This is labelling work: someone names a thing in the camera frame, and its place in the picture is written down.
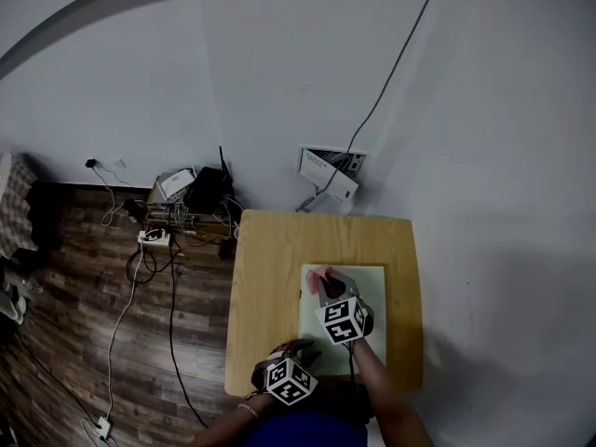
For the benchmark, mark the white paper cup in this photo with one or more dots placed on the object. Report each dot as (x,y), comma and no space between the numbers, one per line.
(236,232)

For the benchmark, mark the wooden crate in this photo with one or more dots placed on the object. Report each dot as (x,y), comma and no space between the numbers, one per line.
(205,233)

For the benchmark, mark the black router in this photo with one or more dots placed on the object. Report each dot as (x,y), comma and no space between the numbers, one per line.
(207,189)

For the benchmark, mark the white wall socket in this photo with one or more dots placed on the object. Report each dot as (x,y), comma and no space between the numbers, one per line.
(118,161)

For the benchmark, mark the pink cloth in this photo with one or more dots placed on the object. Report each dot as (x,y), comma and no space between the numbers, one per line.
(316,277)

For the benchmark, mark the person's right forearm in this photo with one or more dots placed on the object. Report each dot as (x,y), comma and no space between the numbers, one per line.
(386,389)

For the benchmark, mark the white router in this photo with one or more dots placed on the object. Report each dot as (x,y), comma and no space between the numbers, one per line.
(177,184)

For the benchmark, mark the white power strip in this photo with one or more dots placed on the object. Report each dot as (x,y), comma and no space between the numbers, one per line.
(160,243)

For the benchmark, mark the black power adapter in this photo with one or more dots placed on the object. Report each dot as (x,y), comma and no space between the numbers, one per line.
(132,208)

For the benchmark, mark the light green board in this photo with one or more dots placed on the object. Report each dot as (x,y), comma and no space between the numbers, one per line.
(370,291)

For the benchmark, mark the black wall plug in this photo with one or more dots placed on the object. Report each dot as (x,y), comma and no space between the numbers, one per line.
(90,163)

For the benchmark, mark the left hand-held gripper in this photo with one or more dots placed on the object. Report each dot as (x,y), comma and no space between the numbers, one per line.
(288,380)

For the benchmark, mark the recessed wall network box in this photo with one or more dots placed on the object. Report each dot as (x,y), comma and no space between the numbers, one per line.
(358,162)

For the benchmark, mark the person's left forearm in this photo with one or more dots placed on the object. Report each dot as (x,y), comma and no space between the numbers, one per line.
(237,429)

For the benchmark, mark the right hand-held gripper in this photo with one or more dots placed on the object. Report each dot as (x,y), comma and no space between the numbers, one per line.
(340,319)

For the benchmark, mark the person's blue shirt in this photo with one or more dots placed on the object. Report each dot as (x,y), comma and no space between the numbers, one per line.
(302,431)

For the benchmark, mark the white floor plug adapter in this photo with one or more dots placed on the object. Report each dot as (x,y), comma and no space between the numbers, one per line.
(103,427)

